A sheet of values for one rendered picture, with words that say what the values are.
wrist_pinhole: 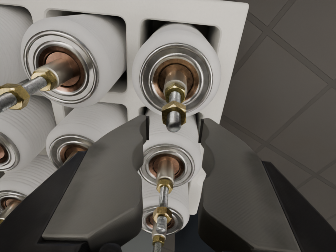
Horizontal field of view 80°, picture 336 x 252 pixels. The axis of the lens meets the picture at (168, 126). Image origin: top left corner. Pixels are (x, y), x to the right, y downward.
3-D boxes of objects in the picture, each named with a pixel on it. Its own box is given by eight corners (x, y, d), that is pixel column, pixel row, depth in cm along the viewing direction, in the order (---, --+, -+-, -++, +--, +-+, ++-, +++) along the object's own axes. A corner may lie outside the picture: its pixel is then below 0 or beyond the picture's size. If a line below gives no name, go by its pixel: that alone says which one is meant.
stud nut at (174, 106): (186, 123, 15) (186, 129, 15) (164, 124, 15) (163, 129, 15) (185, 99, 14) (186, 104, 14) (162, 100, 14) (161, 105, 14)
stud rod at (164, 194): (160, 173, 26) (154, 230, 19) (167, 171, 25) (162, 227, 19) (164, 178, 26) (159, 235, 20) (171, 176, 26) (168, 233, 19)
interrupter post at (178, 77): (192, 79, 21) (194, 91, 18) (176, 95, 22) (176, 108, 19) (175, 64, 20) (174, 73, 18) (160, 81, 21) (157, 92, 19)
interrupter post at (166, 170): (154, 165, 27) (151, 184, 25) (165, 155, 26) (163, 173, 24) (167, 174, 28) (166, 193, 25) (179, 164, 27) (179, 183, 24)
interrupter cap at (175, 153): (128, 166, 28) (126, 170, 27) (162, 131, 25) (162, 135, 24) (170, 192, 30) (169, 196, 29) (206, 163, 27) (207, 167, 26)
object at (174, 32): (215, 47, 36) (242, 78, 21) (179, 85, 40) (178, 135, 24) (175, 5, 33) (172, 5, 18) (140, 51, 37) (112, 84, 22)
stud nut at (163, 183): (154, 181, 24) (154, 187, 23) (166, 176, 24) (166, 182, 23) (163, 191, 25) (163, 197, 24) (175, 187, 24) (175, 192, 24)
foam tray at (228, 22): (222, 4, 39) (251, 3, 23) (192, 160, 59) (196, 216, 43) (19, -17, 39) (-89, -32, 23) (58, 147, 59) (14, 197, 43)
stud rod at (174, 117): (181, 91, 20) (181, 133, 13) (171, 92, 20) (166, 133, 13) (180, 81, 19) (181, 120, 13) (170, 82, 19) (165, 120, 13)
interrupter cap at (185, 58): (227, 78, 21) (229, 80, 20) (178, 124, 24) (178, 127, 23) (173, 24, 19) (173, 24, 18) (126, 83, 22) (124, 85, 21)
